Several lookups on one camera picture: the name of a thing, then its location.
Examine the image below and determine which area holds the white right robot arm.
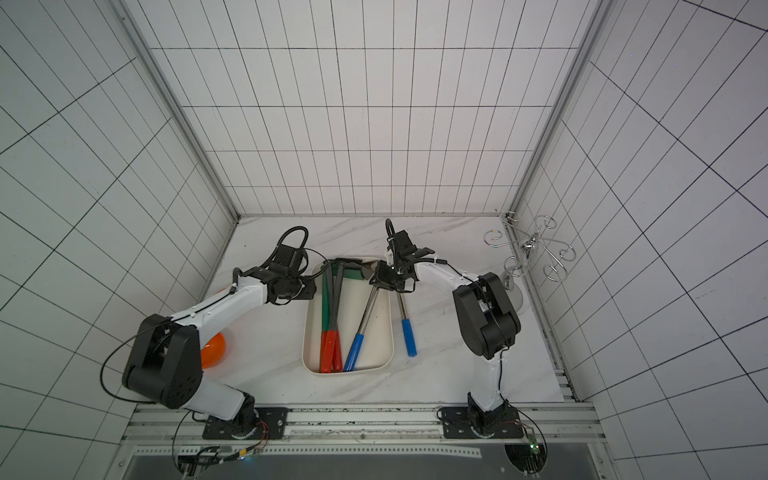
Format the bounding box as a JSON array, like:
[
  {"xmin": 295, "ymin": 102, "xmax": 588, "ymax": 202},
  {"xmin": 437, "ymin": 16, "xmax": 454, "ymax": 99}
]
[{"xmin": 370, "ymin": 220, "xmax": 521, "ymax": 437}]

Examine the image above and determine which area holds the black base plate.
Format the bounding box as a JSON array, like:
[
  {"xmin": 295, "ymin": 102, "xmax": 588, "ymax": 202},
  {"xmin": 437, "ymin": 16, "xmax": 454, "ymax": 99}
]
[
  {"xmin": 437, "ymin": 406, "xmax": 525, "ymax": 440},
  {"xmin": 202, "ymin": 406, "xmax": 289, "ymax": 441}
]

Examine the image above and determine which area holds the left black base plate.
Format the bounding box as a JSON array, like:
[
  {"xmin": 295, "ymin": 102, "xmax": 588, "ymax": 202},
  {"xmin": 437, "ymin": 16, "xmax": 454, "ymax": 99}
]
[{"xmin": 202, "ymin": 406, "xmax": 289, "ymax": 441}]

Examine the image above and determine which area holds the aluminium mounting rail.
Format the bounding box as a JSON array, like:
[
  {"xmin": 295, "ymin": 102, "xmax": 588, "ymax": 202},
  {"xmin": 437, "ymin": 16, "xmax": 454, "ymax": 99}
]
[{"xmin": 123, "ymin": 403, "xmax": 606, "ymax": 457}]

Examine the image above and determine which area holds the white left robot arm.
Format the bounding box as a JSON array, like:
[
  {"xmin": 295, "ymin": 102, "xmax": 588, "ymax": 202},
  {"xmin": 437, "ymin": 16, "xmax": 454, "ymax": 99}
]
[{"xmin": 122, "ymin": 245, "xmax": 316, "ymax": 438}]

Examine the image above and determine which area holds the green hoe red grip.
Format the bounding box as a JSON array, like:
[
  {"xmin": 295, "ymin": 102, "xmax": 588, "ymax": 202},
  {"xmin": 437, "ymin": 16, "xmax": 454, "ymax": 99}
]
[
  {"xmin": 331, "ymin": 263, "xmax": 370, "ymax": 281},
  {"xmin": 319, "ymin": 264, "xmax": 334, "ymax": 373}
]

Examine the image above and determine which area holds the cream plastic storage tray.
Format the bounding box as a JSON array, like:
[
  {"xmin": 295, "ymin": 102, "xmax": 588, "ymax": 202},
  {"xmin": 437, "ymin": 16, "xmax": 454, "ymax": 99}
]
[{"xmin": 302, "ymin": 256, "xmax": 395, "ymax": 379}]

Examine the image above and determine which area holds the chrome wire cup rack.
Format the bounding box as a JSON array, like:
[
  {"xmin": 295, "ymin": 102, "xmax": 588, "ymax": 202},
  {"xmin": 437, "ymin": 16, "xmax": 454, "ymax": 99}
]
[{"xmin": 483, "ymin": 211, "xmax": 577, "ymax": 292}]

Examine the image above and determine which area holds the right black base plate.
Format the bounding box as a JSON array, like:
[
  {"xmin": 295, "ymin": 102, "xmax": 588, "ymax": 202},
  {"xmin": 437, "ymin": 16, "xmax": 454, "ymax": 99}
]
[{"xmin": 437, "ymin": 406, "xmax": 525, "ymax": 440}]

